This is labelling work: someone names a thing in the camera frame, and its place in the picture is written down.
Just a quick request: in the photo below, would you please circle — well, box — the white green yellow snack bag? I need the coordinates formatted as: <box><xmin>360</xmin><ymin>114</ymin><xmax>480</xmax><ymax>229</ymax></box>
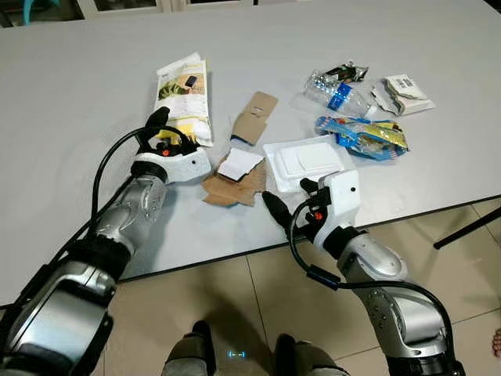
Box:
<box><xmin>155</xmin><ymin>52</ymin><xmax>214</xmax><ymax>147</ymax></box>

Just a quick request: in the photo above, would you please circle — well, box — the white plastic tray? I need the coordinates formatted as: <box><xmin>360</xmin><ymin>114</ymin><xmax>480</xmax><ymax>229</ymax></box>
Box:
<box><xmin>262</xmin><ymin>135</ymin><xmax>357</xmax><ymax>194</ymax></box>

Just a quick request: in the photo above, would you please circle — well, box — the torn brown cardboard sheet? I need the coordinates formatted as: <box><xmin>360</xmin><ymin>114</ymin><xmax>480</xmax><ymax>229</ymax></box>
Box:
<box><xmin>202</xmin><ymin>150</ymin><xmax>269</xmax><ymax>208</ymax></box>

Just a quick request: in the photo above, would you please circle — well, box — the white paper piece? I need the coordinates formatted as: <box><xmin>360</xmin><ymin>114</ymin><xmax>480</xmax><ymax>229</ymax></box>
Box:
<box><xmin>218</xmin><ymin>149</ymin><xmax>265</xmax><ymax>183</ymax></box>

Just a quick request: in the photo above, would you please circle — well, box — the blue yellow snack bag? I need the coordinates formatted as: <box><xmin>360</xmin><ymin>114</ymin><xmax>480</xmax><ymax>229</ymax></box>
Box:
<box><xmin>315</xmin><ymin>116</ymin><xmax>409</xmax><ymax>161</ymax></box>

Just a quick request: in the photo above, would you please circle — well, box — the small folded brown cardboard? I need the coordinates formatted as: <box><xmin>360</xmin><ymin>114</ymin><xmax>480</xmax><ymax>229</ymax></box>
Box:
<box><xmin>232</xmin><ymin>92</ymin><xmax>279</xmax><ymax>146</ymax></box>

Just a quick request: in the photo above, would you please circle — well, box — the clear bottle blue label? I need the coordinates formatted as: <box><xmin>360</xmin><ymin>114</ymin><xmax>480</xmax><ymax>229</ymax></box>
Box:
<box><xmin>304</xmin><ymin>70</ymin><xmax>377</xmax><ymax>118</ymax></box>

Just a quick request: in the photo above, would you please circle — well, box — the black silver crumpled wrapper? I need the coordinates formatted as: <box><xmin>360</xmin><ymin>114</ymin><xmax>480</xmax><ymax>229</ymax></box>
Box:
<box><xmin>325</xmin><ymin>64</ymin><xmax>369</xmax><ymax>84</ymax></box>

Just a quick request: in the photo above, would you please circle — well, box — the torn white printed packet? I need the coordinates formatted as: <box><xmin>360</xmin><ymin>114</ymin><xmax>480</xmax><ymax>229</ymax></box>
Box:
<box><xmin>370</xmin><ymin>74</ymin><xmax>436</xmax><ymax>117</ymax></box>

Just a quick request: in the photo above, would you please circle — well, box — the robot right leg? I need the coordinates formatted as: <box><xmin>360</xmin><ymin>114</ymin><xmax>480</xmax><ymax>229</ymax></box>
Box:
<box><xmin>274</xmin><ymin>333</ymin><xmax>350</xmax><ymax>376</ymax></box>

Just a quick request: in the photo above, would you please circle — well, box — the robot leg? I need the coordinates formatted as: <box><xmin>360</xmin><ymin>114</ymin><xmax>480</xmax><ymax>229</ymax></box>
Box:
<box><xmin>274</xmin><ymin>333</ymin><xmax>350</xmax><ymax>376</ymax></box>
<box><xmin>163</xmin><ymin>320</ymin><xmax>217</xmax><ymax>376</ymax></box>

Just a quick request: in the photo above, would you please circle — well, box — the black table leg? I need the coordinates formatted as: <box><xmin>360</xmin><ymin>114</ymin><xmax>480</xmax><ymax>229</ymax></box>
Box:
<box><xmin>433</xmin><ymin>205</ymin><xmax>501</xmax><ymax>250</ymax></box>

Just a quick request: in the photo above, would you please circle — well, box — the light blue plastic tool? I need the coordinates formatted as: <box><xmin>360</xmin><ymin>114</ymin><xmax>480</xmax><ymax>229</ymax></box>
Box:
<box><xmin>22</xmin><ymin>0</ymin><xmax>40</xmax><ymax>22</ymax></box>

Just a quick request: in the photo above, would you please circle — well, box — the robot left leg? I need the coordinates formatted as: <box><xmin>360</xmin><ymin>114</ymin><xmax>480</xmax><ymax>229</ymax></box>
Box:
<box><xmin>163</xmin><ymin>320</ymin><xmax>217</xmax><ymax>376</ymax></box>

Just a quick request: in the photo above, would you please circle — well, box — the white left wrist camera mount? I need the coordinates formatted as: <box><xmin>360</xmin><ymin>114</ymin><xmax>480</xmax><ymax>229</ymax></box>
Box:
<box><xmin>151</xmin><ymin>149</ymin><xmax>213</xmax><ymax>186</ymax></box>

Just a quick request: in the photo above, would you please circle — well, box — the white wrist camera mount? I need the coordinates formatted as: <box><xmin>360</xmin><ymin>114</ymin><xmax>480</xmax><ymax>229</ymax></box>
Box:
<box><xmin>315</xmin><ymin>168</ymin><xmax>362</xmax><ymax>230</ymax></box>
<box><xmin>151</xmin><ymin>149</ymin><xmax>213</xmax><ymax>186</ymax></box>

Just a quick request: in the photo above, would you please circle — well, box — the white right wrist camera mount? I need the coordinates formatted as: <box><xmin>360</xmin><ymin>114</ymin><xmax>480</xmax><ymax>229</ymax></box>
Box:
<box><xmin>315</xmin><ymin>168</ymin><xmax>362</xmax><ymax>230</ymax></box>

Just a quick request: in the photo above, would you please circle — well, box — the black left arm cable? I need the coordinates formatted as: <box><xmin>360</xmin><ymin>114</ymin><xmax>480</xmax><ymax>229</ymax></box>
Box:
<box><xmin>90</xmin><ymin>124</ymin><xmax>196</xmax><ymax>236</ymax></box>

